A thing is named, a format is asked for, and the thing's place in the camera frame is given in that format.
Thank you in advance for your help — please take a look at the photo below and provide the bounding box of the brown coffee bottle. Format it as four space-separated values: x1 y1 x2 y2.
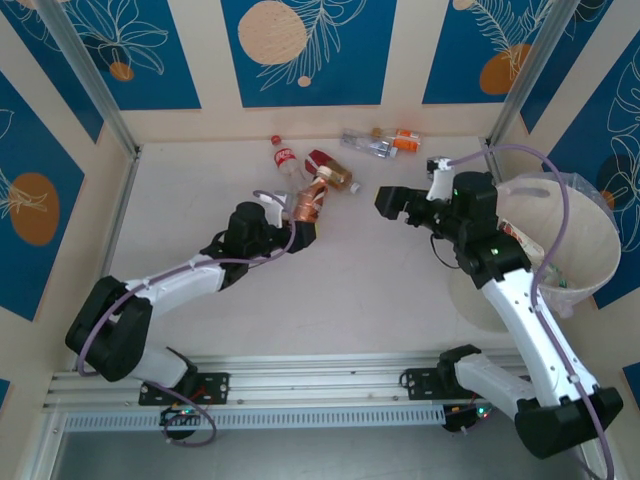
293 166 334 225

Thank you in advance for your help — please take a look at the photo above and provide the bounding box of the large clear bottle white label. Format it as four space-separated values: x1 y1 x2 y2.
501 221 546 257

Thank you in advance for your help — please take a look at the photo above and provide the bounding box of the red gold label bottle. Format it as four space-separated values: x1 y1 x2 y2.
305 148 363 195

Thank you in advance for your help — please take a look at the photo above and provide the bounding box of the slim bottle brown cap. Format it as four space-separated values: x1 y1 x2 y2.
372 127 420 140

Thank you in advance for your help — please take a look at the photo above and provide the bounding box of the crushed clear bottle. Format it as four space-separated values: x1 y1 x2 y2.
341 129 374 150

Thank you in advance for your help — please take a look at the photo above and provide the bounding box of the red label cola bottle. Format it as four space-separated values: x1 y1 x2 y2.
269 134 307 184

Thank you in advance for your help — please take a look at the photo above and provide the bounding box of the round beige waste bin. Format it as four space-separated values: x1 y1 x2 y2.
448 169 623 334

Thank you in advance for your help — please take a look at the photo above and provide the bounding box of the clear plastic bin liner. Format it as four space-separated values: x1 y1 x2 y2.
499 168 624 321

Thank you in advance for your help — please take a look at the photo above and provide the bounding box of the small controller board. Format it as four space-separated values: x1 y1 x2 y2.
158 404 204 429
442 401 496 435

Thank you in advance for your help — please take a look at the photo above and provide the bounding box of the thin black wire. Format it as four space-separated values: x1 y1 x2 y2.
429 233 459 270

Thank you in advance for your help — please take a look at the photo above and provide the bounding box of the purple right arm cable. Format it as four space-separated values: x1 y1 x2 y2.
447 143 616 480

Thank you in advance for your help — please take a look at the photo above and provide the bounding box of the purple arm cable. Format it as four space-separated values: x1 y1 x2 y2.
75 188 297 446
447 143 616 480

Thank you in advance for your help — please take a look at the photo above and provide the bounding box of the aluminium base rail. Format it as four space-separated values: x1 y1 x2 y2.
42 352 594 411

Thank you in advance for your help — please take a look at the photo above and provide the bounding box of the aluminium frame post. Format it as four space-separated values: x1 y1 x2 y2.
485 0 574 151
37 0 141 157

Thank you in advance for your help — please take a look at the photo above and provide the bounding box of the slotted grey cable duct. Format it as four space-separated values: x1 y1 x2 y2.
62 403 447 432

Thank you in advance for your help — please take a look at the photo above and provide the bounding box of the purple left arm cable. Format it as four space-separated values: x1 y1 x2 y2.
75 188 297 446

